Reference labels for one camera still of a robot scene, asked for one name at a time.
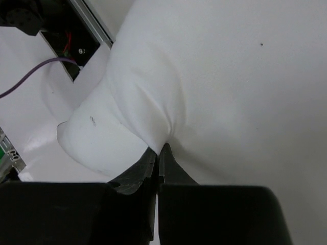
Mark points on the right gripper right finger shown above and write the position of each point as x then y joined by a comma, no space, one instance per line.
190,213

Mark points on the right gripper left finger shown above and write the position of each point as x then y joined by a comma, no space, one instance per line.
120,211

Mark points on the white pillow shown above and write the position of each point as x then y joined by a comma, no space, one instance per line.
236,88

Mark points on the aluminium frame rail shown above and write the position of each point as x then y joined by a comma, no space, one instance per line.
11,162

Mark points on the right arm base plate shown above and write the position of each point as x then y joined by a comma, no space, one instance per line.
70,28

